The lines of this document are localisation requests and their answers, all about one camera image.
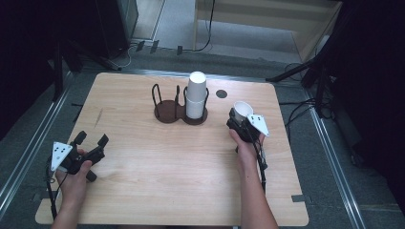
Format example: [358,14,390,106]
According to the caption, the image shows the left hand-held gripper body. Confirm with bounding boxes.
[51,141,105,183]

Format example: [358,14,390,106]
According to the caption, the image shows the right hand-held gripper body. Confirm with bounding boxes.
[226,114,270,143]

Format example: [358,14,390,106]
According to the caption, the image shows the single white paper cup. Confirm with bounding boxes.
[233,100,255,124]

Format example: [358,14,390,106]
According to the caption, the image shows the stack of white paper cups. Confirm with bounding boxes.
[185,71,208,120]

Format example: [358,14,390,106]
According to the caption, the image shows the dark brown cup holder rack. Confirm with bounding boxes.
[152,83,210,126]

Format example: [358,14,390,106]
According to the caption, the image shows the person's right hand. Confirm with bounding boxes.
[228,129,266,170]

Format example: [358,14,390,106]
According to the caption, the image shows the person's left hand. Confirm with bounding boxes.
[55,160,94,208]

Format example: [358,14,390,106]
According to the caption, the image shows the dark tape strip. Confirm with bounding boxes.
[290,194,312,203]
[32,190,60,201]

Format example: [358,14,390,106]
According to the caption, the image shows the black metal stand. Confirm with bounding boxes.
[52,37,122,103]

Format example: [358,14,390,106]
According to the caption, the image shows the black tripod stand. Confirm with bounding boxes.
[266,47,338,118]

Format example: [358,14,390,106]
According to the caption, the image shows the black cabinet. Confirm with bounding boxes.
[95,0,139,60]

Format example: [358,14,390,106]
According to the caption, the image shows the aluminium floor rail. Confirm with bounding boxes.
[304,89,367,229]
[0,84,73,213]

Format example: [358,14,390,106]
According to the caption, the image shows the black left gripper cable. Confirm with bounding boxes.
[45,157,69,221]

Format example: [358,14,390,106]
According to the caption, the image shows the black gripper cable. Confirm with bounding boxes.
[45,157,69,221]
[252,136,269,195]

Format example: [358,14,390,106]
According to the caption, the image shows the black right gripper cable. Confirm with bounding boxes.
[252,136,269,195]

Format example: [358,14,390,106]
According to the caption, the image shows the black floor cables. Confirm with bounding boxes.
[278,61,323,135]

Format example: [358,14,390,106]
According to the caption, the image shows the white floor cable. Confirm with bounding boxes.
[117,44,138,70]

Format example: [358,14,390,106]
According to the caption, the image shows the black hanging cable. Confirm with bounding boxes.
[190,0,216,52]

